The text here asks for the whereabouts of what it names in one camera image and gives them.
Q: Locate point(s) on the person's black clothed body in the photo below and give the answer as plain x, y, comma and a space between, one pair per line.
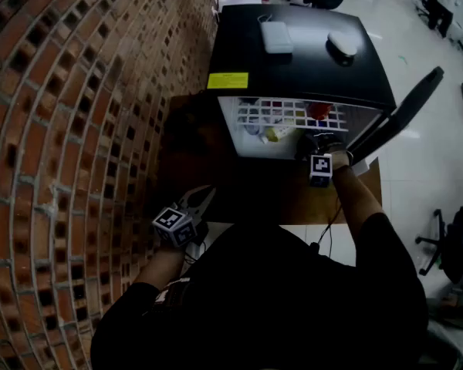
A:
262, 307

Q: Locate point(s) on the yellow bottle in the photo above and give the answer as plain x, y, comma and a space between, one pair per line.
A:
278, 133

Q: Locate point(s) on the white rectangular power bank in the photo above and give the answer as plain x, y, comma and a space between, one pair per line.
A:
276, 37

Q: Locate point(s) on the yellow sticker label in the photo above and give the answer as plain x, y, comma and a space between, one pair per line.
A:
227, 80

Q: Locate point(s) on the white oval mouse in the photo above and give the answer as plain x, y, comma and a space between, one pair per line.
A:
342, 44

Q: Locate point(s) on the person's right hand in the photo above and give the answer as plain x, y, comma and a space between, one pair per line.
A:
340, 158

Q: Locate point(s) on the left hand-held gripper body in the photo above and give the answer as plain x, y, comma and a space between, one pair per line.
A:
175, 226

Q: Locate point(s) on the black mini fridge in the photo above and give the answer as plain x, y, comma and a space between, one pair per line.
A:
312, 71

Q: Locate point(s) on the person's left forearm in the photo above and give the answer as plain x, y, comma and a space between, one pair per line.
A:
160, 266

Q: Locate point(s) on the person's right forearm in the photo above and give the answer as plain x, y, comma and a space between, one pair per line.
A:
355, 199

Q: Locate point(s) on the red round item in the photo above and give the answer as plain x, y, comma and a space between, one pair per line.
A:
319, 110

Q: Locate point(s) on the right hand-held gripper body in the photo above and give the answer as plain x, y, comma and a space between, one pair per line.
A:
321, 168

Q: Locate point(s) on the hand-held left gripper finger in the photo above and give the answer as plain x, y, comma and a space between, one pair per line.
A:
209, 202
198, 193

